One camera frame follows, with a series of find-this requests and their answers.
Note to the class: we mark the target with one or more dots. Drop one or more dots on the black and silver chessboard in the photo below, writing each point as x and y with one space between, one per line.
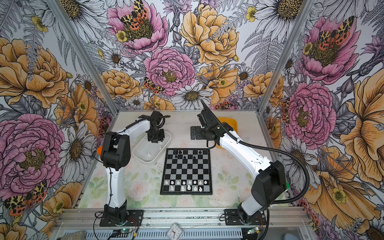
187 171

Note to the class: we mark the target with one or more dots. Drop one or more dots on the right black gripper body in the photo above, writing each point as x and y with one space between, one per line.
201 133

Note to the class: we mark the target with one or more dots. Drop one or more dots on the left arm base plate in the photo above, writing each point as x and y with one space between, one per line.
132 217

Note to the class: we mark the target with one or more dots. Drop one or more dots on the white plastic tray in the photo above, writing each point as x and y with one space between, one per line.
148 152

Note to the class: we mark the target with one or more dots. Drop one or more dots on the small white clock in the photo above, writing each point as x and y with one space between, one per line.
175 232

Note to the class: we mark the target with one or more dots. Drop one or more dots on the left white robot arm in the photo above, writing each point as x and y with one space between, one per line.
115 155

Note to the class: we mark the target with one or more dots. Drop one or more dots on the aluminium front rail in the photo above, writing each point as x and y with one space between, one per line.
163 218

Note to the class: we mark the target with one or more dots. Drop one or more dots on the yellow plastic tray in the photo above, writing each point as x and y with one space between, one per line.
230 124

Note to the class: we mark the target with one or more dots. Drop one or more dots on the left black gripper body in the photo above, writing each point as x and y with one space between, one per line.
154 134

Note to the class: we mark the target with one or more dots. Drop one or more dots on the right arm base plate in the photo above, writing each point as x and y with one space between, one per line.
231 218

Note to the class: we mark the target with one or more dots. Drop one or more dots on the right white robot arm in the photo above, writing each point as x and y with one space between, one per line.
269 177

